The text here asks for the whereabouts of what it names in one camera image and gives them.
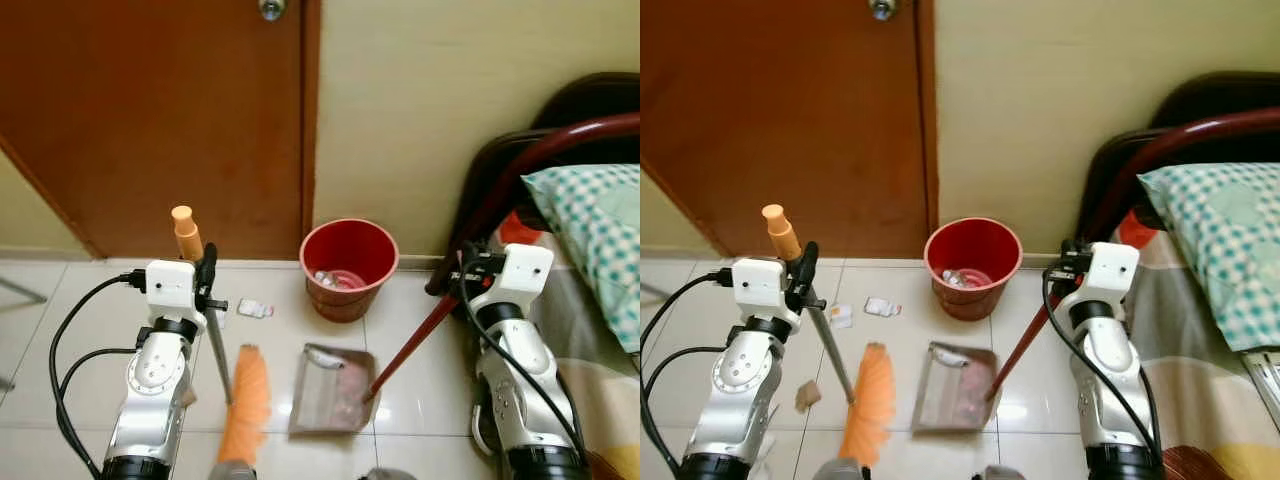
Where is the dark maroon bed headboard frame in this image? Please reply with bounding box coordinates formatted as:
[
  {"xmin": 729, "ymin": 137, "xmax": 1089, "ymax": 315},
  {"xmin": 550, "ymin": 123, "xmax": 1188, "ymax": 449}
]
[
  {"xmin": 424, "ymin": 72, "xmax": 641, "ymax": 297},
  {"xmin": 1074, "ymin": 71, "xmax": 1280, "ymax": 247}
]

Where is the teal checked pillow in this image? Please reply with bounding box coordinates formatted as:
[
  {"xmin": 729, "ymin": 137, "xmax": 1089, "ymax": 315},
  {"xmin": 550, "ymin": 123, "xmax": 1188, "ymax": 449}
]
[
  {"xmin": 520, "ymin": 162, "xmax": 641, "ymax": 354},
  {"xmin": 1137, "ymin": 161, "xmax": 1280, "ymax": 352}
]

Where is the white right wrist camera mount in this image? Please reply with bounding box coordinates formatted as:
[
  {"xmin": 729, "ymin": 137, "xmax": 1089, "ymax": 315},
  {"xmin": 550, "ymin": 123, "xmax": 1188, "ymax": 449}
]
[
  {"xmin": 1074, "ymin": 241, "xmax": 1142, "ymax": 320},
  {"xmin": 489, "ymin": 242, "xmax": 555, "ymax": 320}
]

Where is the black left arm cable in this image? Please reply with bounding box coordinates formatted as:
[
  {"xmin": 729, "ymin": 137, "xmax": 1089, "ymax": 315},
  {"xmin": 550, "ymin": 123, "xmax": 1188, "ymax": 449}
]
[
  {"xmin": 49, "ymin": 269, "xmax": 151, "ymax": 480},
  {"xmin": 640, "ymin": 267, "xmax": 737, "ymax": 480}
]

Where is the orange bristle broom grey pole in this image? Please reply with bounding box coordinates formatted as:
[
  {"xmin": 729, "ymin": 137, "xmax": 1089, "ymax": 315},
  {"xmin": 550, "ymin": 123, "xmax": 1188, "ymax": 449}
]
[
  {"xmin": 170, "ymin": 205, "xmax": 274, "ymax": 467},
  {"xmin": 761, "ymin": 203, "xmax": 897, "ymax": 470}
]

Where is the beige striped bed sheet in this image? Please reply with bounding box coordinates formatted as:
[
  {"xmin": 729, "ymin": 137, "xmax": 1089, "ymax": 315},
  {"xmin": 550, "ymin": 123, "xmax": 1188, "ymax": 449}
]
[
  {"xmin": 528, "ymin": 232, "xmax": 641, "ymax": 480},
  {"xmin": 1128, "ymin": 228, "xmax": 1280, "ymax": 480}
]

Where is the brown wooden door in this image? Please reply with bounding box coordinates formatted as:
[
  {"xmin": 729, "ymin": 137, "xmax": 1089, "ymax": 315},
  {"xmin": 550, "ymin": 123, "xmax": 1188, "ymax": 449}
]
[
  {"xmin": 640, "ymin": 0, "xmax": 939, "ymax": 260},
  {"xmin": 0, "ymin": 0, "xmax": 322, "ymax": 262}
]

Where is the grey dustpan with red handle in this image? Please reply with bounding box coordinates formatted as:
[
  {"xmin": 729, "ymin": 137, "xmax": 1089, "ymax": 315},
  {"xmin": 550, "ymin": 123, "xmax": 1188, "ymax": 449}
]
[
  {"xmin": 911, "ymin": 298, "xmax": 1053, "ymax": 434},
  {"xmin": 288, "ymin": 290, "xmax": 463, "ymax": 437}
]

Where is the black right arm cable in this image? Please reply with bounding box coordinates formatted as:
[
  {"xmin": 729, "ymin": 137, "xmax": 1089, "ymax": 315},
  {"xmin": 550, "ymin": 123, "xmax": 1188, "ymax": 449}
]
[
  {"xmin": 1041, "ymin": 268, "xmax": 1163, "ymax": 463},
  {"xmin": 459, "ymin": 268, "xmax": 589, "ymax": 463}
]

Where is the red plastic bucket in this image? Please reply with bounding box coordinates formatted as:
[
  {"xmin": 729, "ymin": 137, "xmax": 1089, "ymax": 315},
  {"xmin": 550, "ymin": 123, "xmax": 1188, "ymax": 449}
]
[
  {"xmin": 299, "ymin": 218, "xmax": 401, "ymax": 324},
  {"xmin": 923, "ymin": 216, "xmax": 1024, "ymax": 322}
]

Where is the orange red cloth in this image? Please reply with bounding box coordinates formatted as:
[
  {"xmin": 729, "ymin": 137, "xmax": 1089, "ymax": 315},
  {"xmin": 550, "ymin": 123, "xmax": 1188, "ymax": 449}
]
[
  {"xmin": 496, "ymin": 211, "xmax": 543, "ymax": 248},
  {"xmin": 1117, "ymin": 211, "xmax": 1161, "ymax": 251}
]

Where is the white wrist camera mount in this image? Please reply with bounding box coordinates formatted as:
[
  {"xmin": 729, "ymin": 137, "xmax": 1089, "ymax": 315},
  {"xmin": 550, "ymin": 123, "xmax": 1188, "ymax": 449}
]
[
  {"xmin": 144, "ymin": 259, "xmax": 209, "ymax": 337},
  {"xmin": 489, "ymin": 242, "xmax": 555, "ymax": 320},
  {"xmin": 731, "ymin": 256, "xmax": 799, "ymax": 335},
  {"xmin": 1074, "ymin": 241, "xmax": 1142, "ymax": 320}
]

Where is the white grey bed side rail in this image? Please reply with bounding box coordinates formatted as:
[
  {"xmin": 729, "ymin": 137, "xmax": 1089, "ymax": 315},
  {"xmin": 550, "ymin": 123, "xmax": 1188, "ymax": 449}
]
[{"xmin": 1239, "ymin": 348, "xmax": 1280, "ymax": 433}]

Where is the clear crumpled plastic bottle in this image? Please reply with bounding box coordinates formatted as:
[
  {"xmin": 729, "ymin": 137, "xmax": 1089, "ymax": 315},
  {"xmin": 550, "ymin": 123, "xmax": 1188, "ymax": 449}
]
[
  {"xmin": 940, "ymin": 267, "xmax": 993, "ymax": 291},
  {"xmin": 313, "ymin": 268, "xmax": 367, "ymax": 293}
]

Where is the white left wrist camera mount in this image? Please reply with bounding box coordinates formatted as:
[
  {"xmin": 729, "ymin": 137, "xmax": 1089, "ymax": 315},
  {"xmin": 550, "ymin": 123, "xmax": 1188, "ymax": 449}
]
[
  {"xmin": 144, "ymin": 259, "xmax": 209, "ymax": 337},
  {"xmin": 731, "ymin": 256, "xmax": 799, "ymax": 335}
]

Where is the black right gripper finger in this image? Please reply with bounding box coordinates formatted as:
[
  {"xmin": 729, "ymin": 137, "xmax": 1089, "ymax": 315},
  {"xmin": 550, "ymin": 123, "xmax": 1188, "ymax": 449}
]
[
  {"xmin": 451, "ymin": 242, "xmax": 480, "ymax": 294},
  {"xmin": 1044, "ymin": 239, "xmax": 1070, "ymax": 290}
]

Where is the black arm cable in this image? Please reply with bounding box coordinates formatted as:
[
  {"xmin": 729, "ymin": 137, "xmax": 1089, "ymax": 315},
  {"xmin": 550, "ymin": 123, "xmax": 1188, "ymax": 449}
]
[
  {"xmin": 1041, "ymin": 268, "xmax": 1163, "ymax": 463},
  {"xmin": 459, "ymin": 268, "xmax": 589, "ymax": 463},
  {"xmin": 49, "ymin": 269, "xmax": 151, "ymax": 480},
  {"xmin": 640, "ymin": 267, "xmax": 737, "ymax": 480}
]

